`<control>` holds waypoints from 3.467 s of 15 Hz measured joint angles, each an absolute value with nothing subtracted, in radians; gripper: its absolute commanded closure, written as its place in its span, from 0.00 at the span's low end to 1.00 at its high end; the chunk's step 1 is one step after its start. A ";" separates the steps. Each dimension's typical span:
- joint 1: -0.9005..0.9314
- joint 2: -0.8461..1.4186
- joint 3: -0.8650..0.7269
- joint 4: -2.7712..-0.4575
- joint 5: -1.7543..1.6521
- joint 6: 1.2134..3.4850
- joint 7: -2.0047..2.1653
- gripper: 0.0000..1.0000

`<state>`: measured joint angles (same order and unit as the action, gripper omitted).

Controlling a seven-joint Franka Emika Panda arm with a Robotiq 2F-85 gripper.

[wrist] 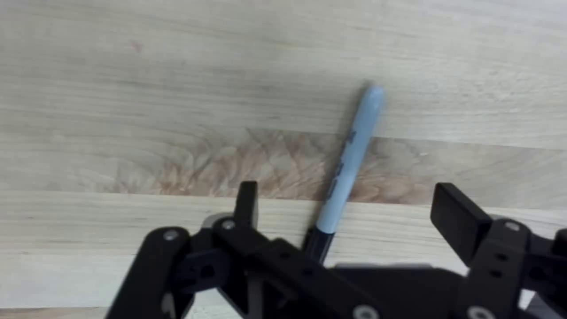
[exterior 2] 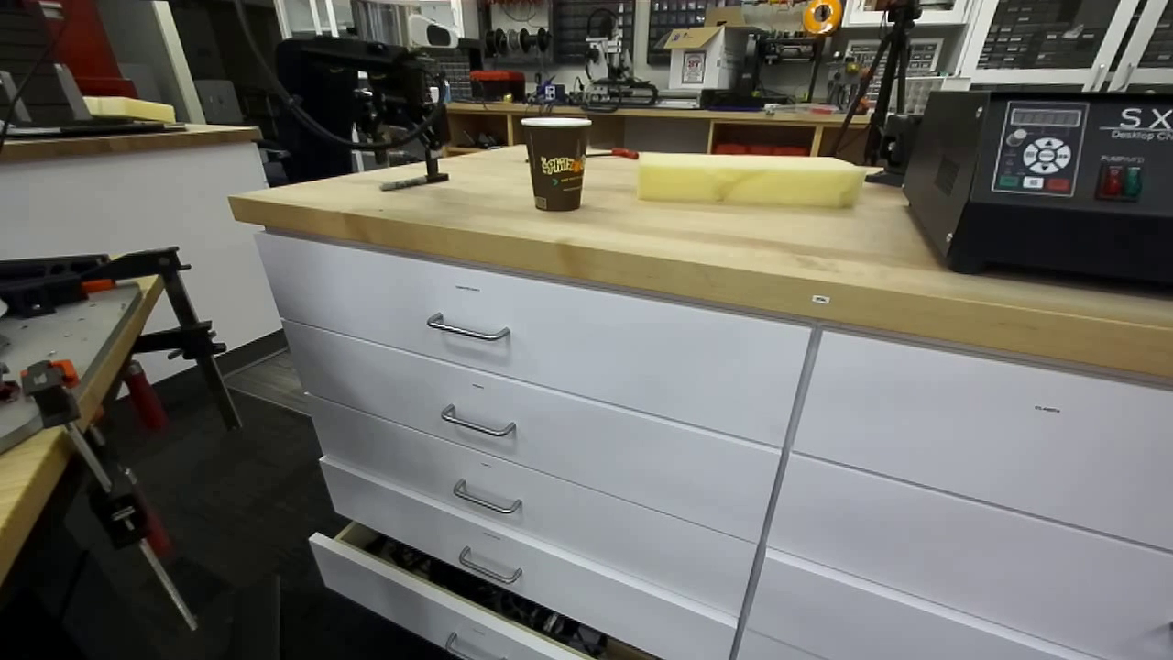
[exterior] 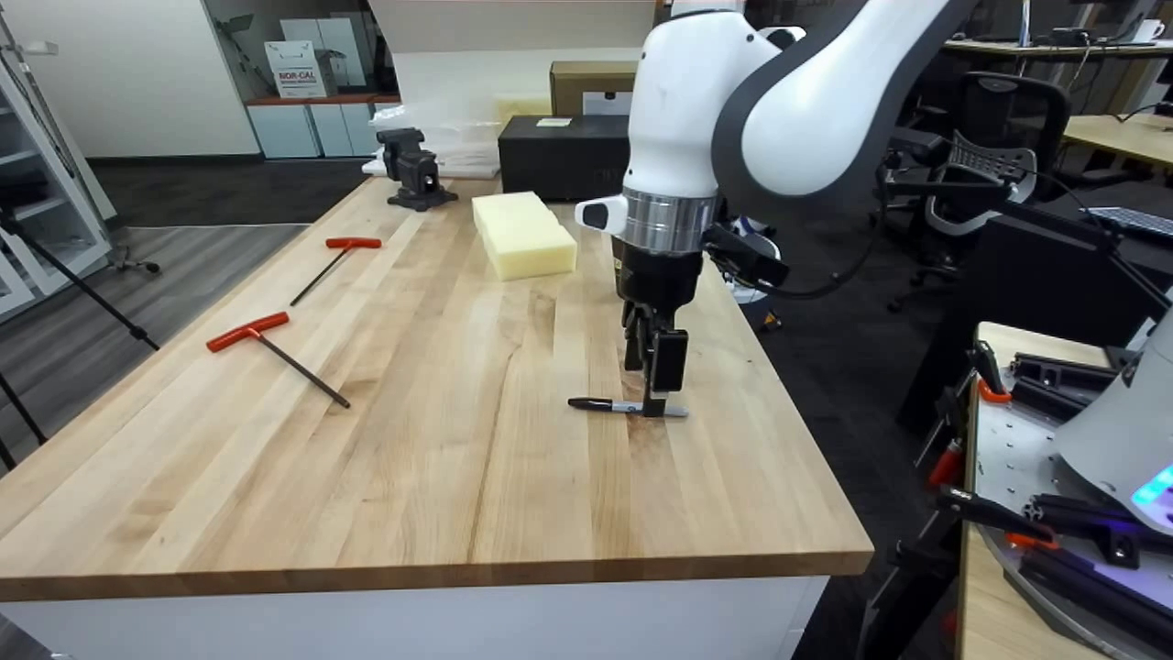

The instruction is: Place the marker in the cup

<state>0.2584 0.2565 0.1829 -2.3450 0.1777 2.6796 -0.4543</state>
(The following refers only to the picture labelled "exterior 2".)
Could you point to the small wooden birdhouse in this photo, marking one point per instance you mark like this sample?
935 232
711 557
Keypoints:
699 60

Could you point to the black control box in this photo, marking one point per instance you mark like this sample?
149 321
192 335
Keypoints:
1037 232

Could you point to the wooden shelf workbench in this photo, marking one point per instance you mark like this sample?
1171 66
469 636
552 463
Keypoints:
683 120

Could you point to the brown paper coffee cup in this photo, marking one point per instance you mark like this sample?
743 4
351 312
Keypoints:
558 171

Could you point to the wooden side workbench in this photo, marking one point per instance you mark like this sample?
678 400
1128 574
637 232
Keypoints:
22 490

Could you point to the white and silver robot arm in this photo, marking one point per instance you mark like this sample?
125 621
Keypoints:
331 111

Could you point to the yellow tape reel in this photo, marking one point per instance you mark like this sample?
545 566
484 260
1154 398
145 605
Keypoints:
824 16

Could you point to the yellow foam block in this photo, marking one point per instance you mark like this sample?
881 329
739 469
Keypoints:
744 180

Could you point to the black folding stand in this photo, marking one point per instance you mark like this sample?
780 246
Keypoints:
194 335

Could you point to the white counter with wooden top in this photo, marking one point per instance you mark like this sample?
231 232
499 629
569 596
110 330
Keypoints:
121 222

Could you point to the orange and black bar clamp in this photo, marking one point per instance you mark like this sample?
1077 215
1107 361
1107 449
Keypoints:
121 508

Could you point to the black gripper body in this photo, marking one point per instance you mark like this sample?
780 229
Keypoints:
424 105

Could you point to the black camera tripod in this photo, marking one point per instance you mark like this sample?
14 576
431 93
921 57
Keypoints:
887 76

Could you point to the white drawer cabinet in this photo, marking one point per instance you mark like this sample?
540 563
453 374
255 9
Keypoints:
610 353

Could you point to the red machine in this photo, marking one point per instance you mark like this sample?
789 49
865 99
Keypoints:
84 42

